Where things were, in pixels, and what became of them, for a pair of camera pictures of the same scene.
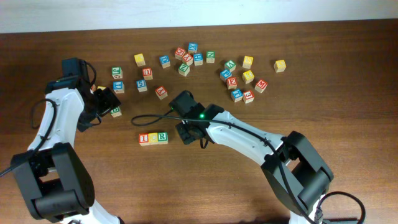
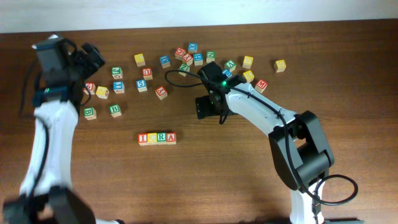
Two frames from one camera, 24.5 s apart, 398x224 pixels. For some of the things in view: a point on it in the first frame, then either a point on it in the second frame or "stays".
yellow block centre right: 247,76 stays
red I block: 143,139 stays
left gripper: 109,101 → 83,56
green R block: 162,137 stays
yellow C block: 153,138 stays
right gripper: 185,135 → 204,107
